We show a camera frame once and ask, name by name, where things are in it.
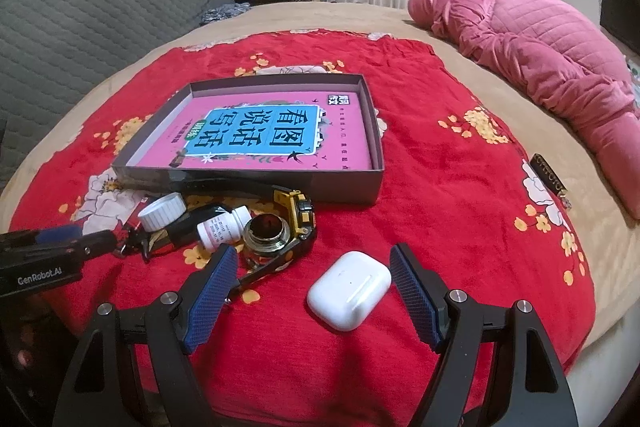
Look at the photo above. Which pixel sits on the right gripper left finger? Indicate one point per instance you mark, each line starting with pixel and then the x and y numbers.
pixel 102 386

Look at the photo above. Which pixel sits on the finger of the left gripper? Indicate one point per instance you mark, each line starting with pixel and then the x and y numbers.
pixel 71 243
pixel 27 238

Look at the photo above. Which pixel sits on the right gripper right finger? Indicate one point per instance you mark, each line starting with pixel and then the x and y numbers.
pixel 526 384

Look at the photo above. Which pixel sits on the white plastic bottle cap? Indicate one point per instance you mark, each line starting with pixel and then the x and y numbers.
pixel 162 212

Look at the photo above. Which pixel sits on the white pill bottle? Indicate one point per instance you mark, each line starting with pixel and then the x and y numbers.
pixel 225 228

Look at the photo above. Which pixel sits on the metal glass ink bottle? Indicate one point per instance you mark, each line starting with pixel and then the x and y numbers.
pixel 264 237

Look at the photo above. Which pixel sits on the white earbuds case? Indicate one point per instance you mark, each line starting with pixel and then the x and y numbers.
pixel 345 295

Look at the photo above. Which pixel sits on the black yellow wristwatch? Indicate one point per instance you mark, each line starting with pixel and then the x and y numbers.
pixel 299 213

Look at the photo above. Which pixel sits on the red floral blanket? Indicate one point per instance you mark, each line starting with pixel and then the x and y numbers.
pixel 456 188

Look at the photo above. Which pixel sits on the grey quilted headboard cover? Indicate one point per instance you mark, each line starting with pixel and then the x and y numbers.
pixel 54 52

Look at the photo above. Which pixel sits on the beige bed sheet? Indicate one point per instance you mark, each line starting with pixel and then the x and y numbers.
pixel 610 236

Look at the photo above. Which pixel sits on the grey cardboard box tray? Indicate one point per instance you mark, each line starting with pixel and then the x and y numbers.
pixel 348 186

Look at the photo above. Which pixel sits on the pink and blue book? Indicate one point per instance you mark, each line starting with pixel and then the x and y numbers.
pixel 297 130

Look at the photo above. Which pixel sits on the blue patterned cloth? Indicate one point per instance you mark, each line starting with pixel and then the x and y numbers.
pixel 224 12

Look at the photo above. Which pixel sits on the pink quilted duvet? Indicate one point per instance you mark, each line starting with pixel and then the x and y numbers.
pixel 556 56

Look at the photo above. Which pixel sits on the black television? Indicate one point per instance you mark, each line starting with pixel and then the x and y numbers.
pixel 621 19

